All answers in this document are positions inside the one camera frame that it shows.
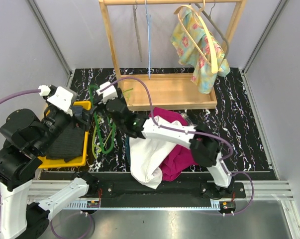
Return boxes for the dark green hanger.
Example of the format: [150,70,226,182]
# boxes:
[88,84,116,154]

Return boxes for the lime green hanger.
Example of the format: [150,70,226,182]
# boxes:
[92,87,134,160]

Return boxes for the white garment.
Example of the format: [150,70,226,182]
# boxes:
[128,116,185,190]

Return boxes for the navy plaid skirt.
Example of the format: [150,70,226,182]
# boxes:
[181,113,197,126]

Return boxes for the magenta dress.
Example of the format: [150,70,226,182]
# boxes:
[153,108,198,182]

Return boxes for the colourful floral shirt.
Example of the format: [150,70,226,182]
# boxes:
[171,6,230,94]

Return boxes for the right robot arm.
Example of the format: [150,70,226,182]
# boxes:
[96,90,234,197]

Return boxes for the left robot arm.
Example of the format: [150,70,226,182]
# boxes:
[0,107,98,239]

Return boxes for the light blue hanger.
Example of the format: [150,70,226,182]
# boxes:
[144,0,151,79]

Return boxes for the cream wooden hanger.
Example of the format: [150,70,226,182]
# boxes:
[173,0,219,74]

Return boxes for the blue denim cloth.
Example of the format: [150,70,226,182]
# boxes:
[72,105,84,118]

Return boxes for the dark grey striped cloth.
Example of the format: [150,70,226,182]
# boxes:
[46,125,86,163]

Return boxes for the yellow plastic tray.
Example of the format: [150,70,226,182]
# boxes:
[38,101,91,169]

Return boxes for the wooden clothes rack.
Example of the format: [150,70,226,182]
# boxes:
[99,0,246,111]

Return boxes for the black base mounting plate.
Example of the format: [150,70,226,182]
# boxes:
[88,172,246,210]

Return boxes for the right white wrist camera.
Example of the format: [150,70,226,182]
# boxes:
[97,82,118,104]

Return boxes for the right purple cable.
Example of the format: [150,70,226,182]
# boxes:
[100,77,255,216]

